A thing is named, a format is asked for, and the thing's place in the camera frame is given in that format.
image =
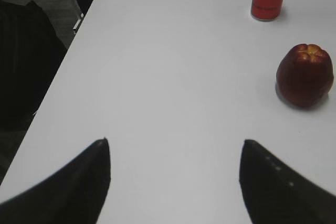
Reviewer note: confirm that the red apple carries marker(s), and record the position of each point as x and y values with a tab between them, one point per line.
305	75

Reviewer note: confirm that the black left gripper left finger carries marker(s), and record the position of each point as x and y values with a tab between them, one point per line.
74	194

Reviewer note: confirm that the black cloth object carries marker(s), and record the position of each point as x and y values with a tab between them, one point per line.
31	54

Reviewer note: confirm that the grey table leg frame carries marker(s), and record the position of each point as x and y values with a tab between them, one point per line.
79	15

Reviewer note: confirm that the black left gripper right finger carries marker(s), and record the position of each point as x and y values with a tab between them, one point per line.
273	192

